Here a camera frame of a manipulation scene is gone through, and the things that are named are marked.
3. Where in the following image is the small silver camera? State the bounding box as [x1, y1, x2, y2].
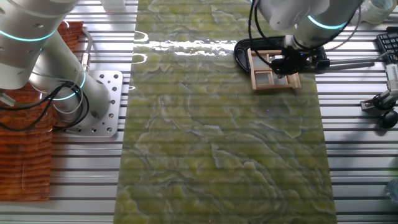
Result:
[384, 63, 398, 91]

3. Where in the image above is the brown wood grain mat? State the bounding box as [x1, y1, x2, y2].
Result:
[0, 21, 85, 202]

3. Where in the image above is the wooden miniature window frame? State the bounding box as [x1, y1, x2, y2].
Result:
[247, 47, 302, 91]

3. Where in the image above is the black keyboard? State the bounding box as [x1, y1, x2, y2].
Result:
[376, 32, 398, 65]

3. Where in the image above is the clear tape roll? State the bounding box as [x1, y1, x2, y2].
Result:
[362, 0, 398, 25]

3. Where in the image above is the black metal C-clamp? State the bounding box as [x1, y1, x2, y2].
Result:
[233, 36, 391, 74]

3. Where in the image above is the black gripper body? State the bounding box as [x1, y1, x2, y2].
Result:
[281, 46, 312, 71]

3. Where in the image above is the grey base cable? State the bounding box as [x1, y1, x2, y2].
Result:
[81, 26, 94, 73]

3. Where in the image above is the green marble pattern mat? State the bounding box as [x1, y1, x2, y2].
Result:
[113, 0, 338, 224]

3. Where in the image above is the white box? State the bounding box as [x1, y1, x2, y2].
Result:
[99, 0, 127, 12]

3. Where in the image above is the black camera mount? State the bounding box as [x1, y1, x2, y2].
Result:
[359, 89, 398, 129]

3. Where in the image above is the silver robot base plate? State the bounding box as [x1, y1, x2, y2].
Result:
[63, 70, 124, 138]

